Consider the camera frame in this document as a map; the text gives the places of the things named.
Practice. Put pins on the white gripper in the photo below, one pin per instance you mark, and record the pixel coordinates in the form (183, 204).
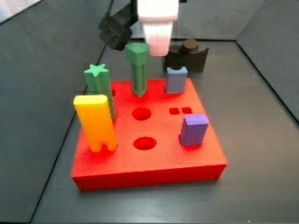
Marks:
(158, 14)

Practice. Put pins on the brown cylinder peg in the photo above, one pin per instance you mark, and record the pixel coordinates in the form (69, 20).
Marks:
(190, 46)

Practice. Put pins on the black curved fixture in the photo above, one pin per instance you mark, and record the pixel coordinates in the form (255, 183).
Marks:
(193, 60)

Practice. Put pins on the red peg board base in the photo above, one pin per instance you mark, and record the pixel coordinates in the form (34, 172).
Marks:
(150, 157)

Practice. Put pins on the green pentagon peg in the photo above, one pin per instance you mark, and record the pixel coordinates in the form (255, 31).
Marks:
(137, 53)

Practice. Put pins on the blue notched peg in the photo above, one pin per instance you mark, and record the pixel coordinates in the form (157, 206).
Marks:
(175, 80)

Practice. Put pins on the green star peg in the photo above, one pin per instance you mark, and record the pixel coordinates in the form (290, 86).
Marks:
(99, 84)

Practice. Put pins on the yellow arch peg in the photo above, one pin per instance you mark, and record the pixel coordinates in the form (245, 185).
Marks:
(93, 110)

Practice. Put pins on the purple square peg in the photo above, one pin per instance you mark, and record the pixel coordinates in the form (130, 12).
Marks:
(194, 127)

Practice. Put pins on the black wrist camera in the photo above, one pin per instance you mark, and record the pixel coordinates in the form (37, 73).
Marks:
(115, 27)

